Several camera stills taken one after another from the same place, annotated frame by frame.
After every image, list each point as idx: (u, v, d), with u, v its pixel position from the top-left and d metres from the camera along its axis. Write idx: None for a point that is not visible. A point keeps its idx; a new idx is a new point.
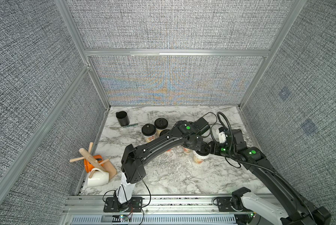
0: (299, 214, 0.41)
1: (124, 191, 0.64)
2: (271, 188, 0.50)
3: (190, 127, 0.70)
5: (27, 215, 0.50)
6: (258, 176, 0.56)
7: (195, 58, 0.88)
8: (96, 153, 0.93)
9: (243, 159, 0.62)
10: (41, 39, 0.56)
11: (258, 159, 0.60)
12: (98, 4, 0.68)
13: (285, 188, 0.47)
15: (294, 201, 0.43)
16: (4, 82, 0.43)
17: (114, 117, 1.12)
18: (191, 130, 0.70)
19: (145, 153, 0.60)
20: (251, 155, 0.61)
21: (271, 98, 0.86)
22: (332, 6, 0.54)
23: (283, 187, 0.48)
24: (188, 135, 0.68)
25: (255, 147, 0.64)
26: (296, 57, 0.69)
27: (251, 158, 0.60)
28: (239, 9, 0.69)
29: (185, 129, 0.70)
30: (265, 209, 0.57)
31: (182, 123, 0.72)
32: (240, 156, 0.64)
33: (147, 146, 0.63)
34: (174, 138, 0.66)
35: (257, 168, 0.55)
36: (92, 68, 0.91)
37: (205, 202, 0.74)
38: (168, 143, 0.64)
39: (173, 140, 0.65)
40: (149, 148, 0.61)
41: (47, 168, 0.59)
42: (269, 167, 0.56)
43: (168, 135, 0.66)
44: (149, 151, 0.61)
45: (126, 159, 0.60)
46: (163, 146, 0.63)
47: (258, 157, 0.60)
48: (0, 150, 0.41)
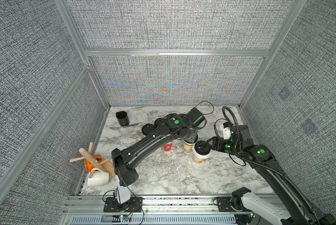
0: (306, 221, 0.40)
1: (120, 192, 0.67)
2: (278, 191, 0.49)
3: (179, 122, 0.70)
5: (27, 216, 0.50)
6: (264, 176, 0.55)
7: (195, 58, 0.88)
8: (96, 153, 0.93)
9: (250, 157, 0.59)
10: (41, 39, 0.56)
11: (266, 159, 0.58)
12: (98, 4, 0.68)
13: (294, 192, 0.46)
15: (302, 207, 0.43)
16: (4, 82, 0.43)
17: (114, 117, 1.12)
18: (179, 124, 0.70)
19: (130, 157, 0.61)
20: (259, 155, 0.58)
21: (271, 98, 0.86)
22: (332, 6, 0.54)
23: (292, 192, 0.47)
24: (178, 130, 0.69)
25: (263, 146, 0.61)
26: (296, 57, 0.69)
27: (259, 158, 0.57)
28: (239, 9, 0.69)
29: (173, 124, 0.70)
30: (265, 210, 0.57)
31: (169, 119, 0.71)
32: (248, 154, 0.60)
33: (132, 149, 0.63)
34: (161, 136, 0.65)
35: (265, 169, 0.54)
36: (92, 68, 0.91)
37: (205, 202, 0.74)
38: (155, 142, 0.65)
39: (160, 138, 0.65)
40: (134, 152, 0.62)
41: (47, 168, 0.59)
42: (277, 168, 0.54)
43: (153, 134, 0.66)
44: (134, 154, 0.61)
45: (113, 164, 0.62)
46: (147, 147, 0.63)
47: (268, 155, 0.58)
48: (0, 150, 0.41)
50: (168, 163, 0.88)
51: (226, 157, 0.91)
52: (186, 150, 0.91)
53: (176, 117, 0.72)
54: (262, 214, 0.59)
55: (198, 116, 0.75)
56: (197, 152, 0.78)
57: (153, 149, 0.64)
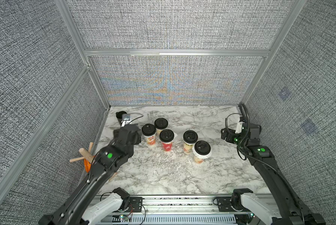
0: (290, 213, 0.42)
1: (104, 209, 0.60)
2: (270, 184, 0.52)
3: (112, 154, 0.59)
5: (27, 215, 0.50)
6: (260, 172, 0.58)
7: (195, 58, 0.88)
8: (96, 153, 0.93)
9: (250, 153, 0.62)
10: (41, 39, 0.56)
11: (265, 157, 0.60)
12: (98, 3, 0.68)
13: (284, 188, 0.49)
15: (289, 200, 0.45)
16: (4, 82, 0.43)
17: (114, 117, 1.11)
18: (114, 156, 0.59)
19: (64, 218, 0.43)
20: (259, 152, 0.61)
21: (271, 98, 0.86)
22: (332, 5, 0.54)
23: (282, 186, 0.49)
24: (116, 161, 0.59)
25: (265, 146, 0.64)
26: (296, 57, 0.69)
27: (257, 154, 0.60)
28: (239, 9, 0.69)
29: (106, 159, 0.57)
30: (260, 207, 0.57)
31: (100, 154, 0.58)
32: (248, 150, 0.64)
33: (65, 206, 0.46)
34: (97, 178, 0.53)
35: (262, 164, 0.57)
36: (92, 68, 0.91)
37: (205, 202, 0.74)
38: (95, 185, 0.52)
39: (96, 180, 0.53)
40: (69, 208, 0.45)
41: (47, 168, 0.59)
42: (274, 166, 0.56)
43: (87, 180, 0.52)
44: (70, 211, 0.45)
45: None
46: (86, 196, 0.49)
47: (267, 155, 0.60)
48: (0, 150, 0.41)
50: (168, 163, 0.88)
51: (226, 157, 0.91)
52: (186, 150, 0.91)
53: (107, 149, 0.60)
54: (256, 213, 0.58)
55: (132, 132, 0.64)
56: (197, 152, 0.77)
57: (91, 196, 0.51)
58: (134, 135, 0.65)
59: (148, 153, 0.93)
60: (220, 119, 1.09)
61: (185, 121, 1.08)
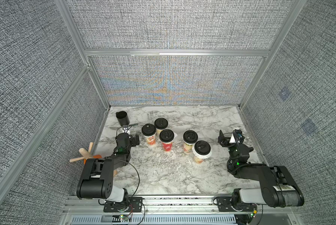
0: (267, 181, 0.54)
1: (115, 194, 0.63)
2: (250, 170, 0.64)
3: (122, 150, 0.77)
5: (27, 216, 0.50)
6: (240, 176, 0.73)
7: (195, 58, 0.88)
8: (96, 153, 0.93)
9: (232, 168, 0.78)
10: (41, 39, 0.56)
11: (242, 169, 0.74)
12: (98, 4, 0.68)
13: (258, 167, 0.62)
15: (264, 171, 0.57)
16: (4, 82, 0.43)
17: (114, 117, 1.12)
18: (123, 152, 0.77)
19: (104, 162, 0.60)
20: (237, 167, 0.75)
21: (271, 98, 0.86)
22: (332, 6, 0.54)
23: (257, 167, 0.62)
24: (126, 159, 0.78)
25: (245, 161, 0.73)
26: (296, 57, 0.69)
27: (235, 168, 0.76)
28: (239, 9, 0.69)
29: (120, 154, 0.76)
30: (253, 191, 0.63)
31: (116, 153, 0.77)
32: (231, 166, 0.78)
33: (101, 161, 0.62)
34: (118, 155, 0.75)
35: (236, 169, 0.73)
36: (92, 68, 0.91)
37: (205, 202, 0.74)
38: (119, 158, 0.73)
39: (120, 159, 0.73)
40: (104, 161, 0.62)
41: (47, 168, 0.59)
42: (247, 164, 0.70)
43: (108, 157, 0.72)
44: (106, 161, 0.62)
45: (88, 177, 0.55)
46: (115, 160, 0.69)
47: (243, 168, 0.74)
48: (0, 150, 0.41)
50: (168, 163, 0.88)
51: (226, 157, 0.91)
52: (186, 150, 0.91)
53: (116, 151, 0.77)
54: (252, 197, 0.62)
55: (126, 138, 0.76)
56: (197, 152, 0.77)
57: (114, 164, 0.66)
58: (127, 139, 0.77)
59: (148, 153, 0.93)
60: (220, 119, 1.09)
61: (185, 121, 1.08)
